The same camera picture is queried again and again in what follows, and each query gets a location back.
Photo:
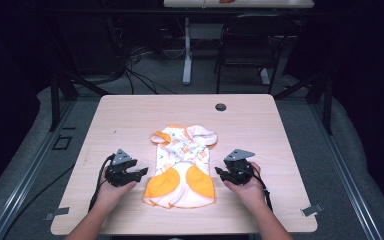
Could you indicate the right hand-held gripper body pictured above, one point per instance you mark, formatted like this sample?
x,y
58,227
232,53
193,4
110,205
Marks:
x,y
240,166

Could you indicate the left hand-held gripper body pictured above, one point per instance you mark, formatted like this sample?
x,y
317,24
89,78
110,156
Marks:
x,y
119,163

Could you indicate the white and orange small garment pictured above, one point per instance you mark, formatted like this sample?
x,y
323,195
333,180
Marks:
x,y
180,173

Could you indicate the person's right hand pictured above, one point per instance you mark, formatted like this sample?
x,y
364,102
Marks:
x,y
248,191

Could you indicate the aluminium floor rail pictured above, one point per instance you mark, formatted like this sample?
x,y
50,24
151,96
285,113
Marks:
x,y
343,166
30,166

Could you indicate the white desk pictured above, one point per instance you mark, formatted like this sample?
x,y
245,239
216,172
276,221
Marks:
x,y
187,50

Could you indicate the grey tape strip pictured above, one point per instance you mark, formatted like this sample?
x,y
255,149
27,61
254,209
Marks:
x,y
57,213
312,210

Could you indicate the black folding chair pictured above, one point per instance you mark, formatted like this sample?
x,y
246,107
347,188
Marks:
x,y
251,40

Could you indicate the black metal stand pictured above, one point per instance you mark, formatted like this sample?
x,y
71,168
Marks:
x,y
63,86
316,93

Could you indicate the orange thing on desk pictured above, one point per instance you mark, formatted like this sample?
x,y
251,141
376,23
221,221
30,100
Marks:
x,y
227,1

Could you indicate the person's left hand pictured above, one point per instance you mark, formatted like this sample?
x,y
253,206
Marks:
x,y
111,191

